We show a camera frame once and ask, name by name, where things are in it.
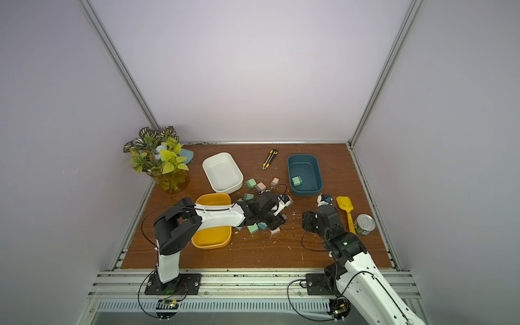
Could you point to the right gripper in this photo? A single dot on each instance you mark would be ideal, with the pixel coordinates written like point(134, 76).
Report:
point(321, 207)

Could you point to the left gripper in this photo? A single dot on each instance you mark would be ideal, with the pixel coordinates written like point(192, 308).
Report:
point(278, 222)

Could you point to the green plug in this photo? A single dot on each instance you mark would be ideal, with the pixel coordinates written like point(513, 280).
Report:
point(250, 184)
point(253, 228)
point(297, 181)
point(248, 197)

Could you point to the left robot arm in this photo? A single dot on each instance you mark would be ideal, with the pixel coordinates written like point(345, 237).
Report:
point(175, 228)

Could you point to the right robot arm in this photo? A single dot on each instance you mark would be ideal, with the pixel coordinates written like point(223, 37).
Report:
point(354, 274)

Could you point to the white storage box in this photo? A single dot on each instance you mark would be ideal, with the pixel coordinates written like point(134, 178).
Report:
point(223, 173)

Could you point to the teal storage box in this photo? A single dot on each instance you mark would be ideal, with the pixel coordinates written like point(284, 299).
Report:
point(306, 166)

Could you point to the yellow storage box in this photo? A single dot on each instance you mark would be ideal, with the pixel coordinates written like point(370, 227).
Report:
point(214, 237)

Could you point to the teal plug bottom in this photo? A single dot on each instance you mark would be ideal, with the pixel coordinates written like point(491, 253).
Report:
point(263, 226)

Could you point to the green plug bottom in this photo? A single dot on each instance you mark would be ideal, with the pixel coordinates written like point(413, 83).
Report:
point(253, 228)

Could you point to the pink plug upper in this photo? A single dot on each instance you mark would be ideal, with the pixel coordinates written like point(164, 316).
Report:
point(260, 187)

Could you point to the pink plug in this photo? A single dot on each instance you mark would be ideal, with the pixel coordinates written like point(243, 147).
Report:
point(260, 187)
point(275, 182)

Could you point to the yellow toy shovel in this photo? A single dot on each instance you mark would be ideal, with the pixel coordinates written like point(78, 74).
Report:
point(345, 204)

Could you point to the pink plug top right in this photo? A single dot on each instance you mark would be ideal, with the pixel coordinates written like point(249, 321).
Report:
point(275, 182)

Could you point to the green plug top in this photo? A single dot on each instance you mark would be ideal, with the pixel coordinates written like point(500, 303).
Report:
point(250, 184)

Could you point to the metal tin can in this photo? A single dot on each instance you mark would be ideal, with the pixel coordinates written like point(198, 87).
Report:
point(364, 224)

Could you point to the yellow black utility knife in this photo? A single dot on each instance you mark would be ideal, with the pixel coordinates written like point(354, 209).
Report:
point(272, 154)

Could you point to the potted green plant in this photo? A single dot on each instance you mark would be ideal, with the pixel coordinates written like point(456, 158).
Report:
point(157, 153)

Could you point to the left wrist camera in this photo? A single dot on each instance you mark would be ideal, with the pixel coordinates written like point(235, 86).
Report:
point(284, 201)

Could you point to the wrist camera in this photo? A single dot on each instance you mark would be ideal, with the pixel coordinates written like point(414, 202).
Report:
point(324, 199)
point(284, 201)

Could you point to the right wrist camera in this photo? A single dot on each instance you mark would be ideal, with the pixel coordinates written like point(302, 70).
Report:
point(324, 199)

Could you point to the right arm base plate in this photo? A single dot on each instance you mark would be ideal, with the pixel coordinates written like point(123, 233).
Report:
point(323, 284)

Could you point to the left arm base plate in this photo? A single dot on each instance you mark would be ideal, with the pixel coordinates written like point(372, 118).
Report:
point(184, 284)

